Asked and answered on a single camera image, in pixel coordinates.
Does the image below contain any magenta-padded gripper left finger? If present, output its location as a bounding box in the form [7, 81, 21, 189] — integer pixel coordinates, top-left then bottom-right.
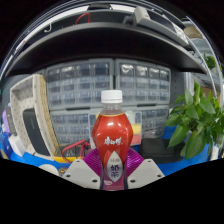
[62, 147, 103, 191]

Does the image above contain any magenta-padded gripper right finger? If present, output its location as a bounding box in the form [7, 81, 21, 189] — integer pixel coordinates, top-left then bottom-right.
[124, 147, 166, 191]

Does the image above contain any red-labelled drink bottle white cap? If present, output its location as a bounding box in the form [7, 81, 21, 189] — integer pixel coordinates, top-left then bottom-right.
[91, 89, 135, 192]

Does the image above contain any yellow multimeter with red leads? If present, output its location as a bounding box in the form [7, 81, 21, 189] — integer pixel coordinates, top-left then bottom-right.
[52, 138, 92, 164]

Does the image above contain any black rectangular box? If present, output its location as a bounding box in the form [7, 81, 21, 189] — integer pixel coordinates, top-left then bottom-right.
[139, 137, 184, 157]

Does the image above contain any white cup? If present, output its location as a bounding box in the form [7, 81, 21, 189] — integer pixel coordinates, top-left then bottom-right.
[37, 163, 61, 177]

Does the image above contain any grey small-parts drawer cabinet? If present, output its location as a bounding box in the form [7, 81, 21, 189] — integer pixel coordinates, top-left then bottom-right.
[114, 58, 172, 107]
[132, 105, 171, 140]
[45, 58, 115, 108]
[49, 109, 94, 146]

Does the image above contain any black flat device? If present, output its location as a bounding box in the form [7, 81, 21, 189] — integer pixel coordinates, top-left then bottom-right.
[22, 108, 52, 157]

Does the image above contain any green leafy potted plant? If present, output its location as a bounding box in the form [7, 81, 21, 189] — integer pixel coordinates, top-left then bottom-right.
[163, 80, 224, 161]

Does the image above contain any beige perforated storage box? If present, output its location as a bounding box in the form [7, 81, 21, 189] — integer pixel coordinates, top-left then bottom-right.
[9, 73, 60, 158]

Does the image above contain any black overhead desk shelf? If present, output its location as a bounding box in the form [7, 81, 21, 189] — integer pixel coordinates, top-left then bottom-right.
[4, 3, 208, 80]

